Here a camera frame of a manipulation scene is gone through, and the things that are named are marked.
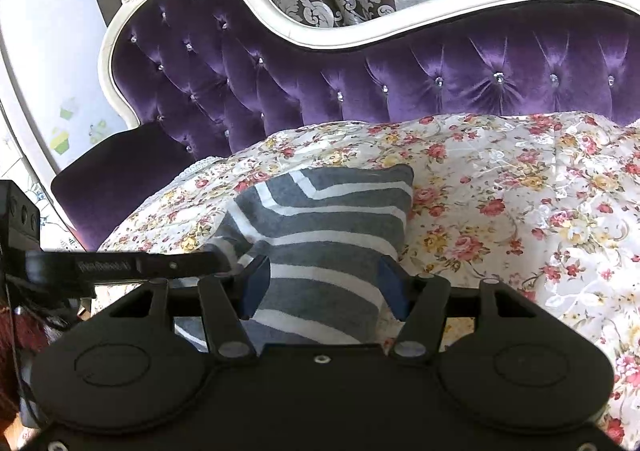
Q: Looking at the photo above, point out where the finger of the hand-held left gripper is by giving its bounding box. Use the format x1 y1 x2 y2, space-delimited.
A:
142 251 229 280

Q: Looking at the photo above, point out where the purple tufted sofa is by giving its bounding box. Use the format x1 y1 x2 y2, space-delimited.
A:
50 0 640 253

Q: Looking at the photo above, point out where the floral blanket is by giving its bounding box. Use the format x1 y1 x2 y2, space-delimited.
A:
96 111 640 448

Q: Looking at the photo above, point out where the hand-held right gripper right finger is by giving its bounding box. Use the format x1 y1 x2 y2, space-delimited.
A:
377 256 542 366

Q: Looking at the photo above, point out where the dark red cloth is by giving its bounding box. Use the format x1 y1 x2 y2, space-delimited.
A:
0 303 32 434

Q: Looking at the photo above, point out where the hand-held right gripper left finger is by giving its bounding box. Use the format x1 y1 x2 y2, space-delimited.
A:
107 255 272 363

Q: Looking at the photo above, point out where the grey white-striped garment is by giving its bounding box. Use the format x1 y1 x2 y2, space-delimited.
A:
174 163 416 348

